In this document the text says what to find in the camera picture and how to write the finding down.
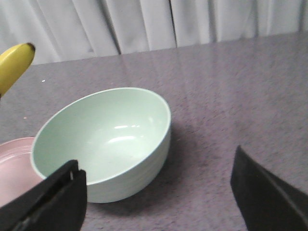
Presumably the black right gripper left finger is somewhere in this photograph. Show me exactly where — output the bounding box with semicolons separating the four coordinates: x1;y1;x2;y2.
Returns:
0;160;87;231

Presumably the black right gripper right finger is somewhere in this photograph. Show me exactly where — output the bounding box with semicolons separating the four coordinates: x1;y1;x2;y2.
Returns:
230;146;308;231

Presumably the yellow banana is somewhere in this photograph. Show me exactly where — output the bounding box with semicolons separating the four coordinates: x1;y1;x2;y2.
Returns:
0;43;36;98

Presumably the pink plate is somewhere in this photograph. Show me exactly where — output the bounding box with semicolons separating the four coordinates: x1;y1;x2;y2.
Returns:
0;137;42;207

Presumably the green bowl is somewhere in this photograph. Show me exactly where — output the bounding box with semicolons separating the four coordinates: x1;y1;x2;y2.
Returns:
30;87;171;203

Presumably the white curtain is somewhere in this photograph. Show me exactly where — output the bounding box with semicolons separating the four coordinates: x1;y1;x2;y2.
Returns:
0;0;308;64

